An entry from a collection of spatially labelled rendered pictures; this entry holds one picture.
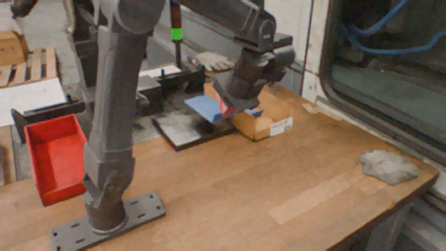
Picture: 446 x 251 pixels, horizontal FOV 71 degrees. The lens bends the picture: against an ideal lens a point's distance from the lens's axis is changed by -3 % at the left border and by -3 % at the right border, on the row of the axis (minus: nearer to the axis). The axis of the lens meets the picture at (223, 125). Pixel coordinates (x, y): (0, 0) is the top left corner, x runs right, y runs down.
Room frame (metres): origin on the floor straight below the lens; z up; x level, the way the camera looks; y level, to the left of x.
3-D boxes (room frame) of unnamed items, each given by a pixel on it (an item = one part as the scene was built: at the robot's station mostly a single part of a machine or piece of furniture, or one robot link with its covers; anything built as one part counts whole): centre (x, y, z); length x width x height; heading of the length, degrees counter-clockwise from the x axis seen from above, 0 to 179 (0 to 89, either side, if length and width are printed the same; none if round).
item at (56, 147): (0.59, 0.37, 0.93); 0.25 x 0.12 x 0.06; 32
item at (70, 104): (0.74, 0.44, 0.95); 0.15 x 0.03 x 0.10; 122
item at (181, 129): (0.75, 0.08, 0.91); 0.17 x 0.16 x 0.02; 122
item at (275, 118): (0.82, -0.06, 0.93); 0.25 x 0.13 x 0.08; 32
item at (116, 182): (0.42, 0.20, 1.00); 0.09 x 0.06 x 0.06; 38
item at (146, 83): (0.84, 0.29, 0.98); 0.20 x 0.10 x 0.01; 122
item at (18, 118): (0.70, 0.50, 0.95); 0.06 x 0.03 x 0.09; 122
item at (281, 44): (0.65, -0.09, 1.16); 0.12 x 0.09 x 0.12; 128
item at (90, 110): (0.84, 0.29, 0.94); 0.20 x 0.10 x 0.07; 122
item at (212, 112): (0.75, 0.03, 0.98); 0.15 x 0.07 x 0.03; 35
